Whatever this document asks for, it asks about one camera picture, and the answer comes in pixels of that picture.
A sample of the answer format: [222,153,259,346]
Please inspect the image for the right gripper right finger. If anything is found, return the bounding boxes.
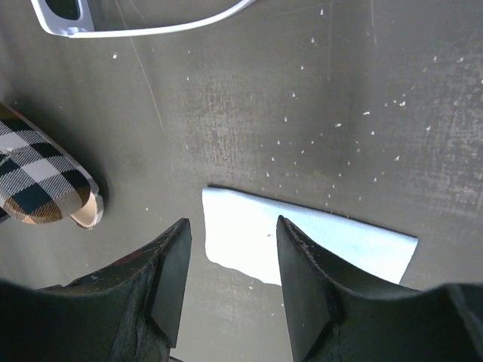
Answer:
[276,217,482,361]

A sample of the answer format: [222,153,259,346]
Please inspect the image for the light blue cleaning cloth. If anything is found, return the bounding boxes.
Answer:
[202,187,418,285]

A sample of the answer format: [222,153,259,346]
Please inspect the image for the white sunglasses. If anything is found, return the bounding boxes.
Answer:
[31,0,254,38]

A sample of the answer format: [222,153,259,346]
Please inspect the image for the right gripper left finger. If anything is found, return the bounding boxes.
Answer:
[1,219,192,361]

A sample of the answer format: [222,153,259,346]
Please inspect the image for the plaid glasses case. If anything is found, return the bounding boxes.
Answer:
[1,104,104,229]

